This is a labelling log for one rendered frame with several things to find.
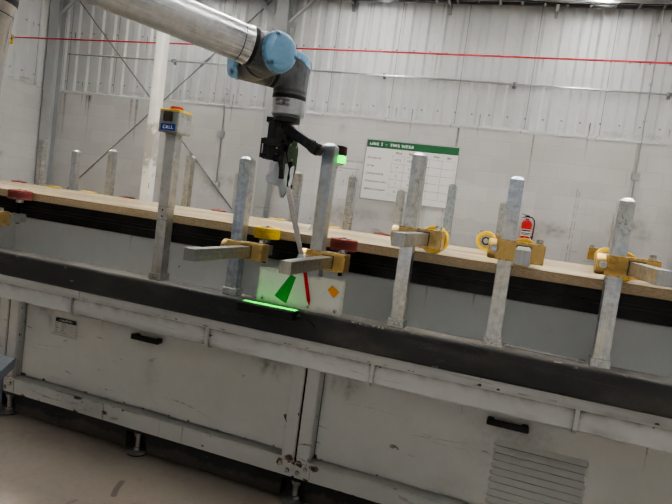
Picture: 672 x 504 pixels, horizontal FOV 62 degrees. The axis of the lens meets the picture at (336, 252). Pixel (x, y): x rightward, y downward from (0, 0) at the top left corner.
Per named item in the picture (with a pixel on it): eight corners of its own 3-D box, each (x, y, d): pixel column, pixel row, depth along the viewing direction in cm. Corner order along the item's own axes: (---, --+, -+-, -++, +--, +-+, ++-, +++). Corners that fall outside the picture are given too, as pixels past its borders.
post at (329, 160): (313, 316, 157) (335, 143, 153) (301, 313, 158) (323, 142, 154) (317, 314, 160) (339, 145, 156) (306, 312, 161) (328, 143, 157)
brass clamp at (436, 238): (439, 250, 144) (442, 231, 143) (388, 243, 148) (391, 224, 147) (443, 250, 149) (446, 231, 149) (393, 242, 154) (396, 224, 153)
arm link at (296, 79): (269, 50, 151) (302, 60, 156) (263, 97, 152) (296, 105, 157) (284, 44, 143) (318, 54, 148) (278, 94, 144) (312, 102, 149)
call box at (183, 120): (177, 135, 167) (179, 109, 166) (157, 133, 169) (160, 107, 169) (190, 139, 174) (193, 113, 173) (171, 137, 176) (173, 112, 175)
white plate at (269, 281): (340, 317, 153) (345, 281, 152) (255, 300, 161) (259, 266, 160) (341, 317, 154) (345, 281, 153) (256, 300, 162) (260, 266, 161)
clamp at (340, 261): (343, 273, 153) (345, 255, 152) (297, 265, 157) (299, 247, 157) (349, 272, 158) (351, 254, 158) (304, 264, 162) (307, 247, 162)
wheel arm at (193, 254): (193, 265, 134) (195, 247, 134) (181, 263, 136) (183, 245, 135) (272, 257, 176) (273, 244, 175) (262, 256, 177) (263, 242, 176)
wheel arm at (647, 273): (674, 289, 102) (678, 269, 102) (652, 285, 103) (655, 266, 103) (628, 271, 149) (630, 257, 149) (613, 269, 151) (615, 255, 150)
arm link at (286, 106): (310, 105, 153) (297, 97, 144) (308, 123, 154) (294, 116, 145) (280, 103, 156) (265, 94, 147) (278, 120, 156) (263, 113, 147)
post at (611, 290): (601, 399, 134) (636, 198, 130) (586, 396, 135) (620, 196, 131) (600, 395, 137) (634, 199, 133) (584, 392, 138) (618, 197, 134)
